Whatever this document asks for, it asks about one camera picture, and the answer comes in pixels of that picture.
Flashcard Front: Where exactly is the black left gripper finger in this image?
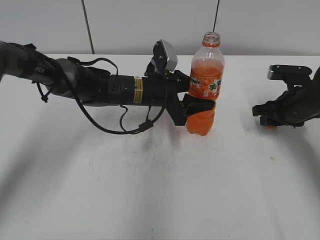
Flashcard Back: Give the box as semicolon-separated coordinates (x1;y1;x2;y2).
173;70;191;93
181;94;216;117

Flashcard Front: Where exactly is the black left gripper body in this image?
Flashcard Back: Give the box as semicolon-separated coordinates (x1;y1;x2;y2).
143;63;187;126

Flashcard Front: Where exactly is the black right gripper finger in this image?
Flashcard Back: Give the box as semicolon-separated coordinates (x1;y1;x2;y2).
251;101;282;117
259;115;285;126

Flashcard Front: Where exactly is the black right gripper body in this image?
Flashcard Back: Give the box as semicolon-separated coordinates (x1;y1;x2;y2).
274;70;320;128

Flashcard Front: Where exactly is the orange bottle cap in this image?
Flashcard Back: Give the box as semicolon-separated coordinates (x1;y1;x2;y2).
266;125;277;129

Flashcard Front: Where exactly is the orange soda bottle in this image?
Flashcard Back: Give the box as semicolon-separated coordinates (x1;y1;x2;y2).
186;31;225;136

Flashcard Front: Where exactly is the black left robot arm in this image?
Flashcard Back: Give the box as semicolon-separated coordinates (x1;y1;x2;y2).
0;40;215;126

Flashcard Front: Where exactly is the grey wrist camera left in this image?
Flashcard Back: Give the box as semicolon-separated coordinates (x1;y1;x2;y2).
151;39;178;73

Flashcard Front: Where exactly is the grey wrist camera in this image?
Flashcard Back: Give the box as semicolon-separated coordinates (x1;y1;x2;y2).
151;39;178;73
267;64;312;81

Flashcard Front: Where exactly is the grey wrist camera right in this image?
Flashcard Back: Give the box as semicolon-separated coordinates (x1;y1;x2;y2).
267;64;312;81

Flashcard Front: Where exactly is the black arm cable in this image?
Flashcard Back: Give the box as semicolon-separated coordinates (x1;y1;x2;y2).
31;57;168;136

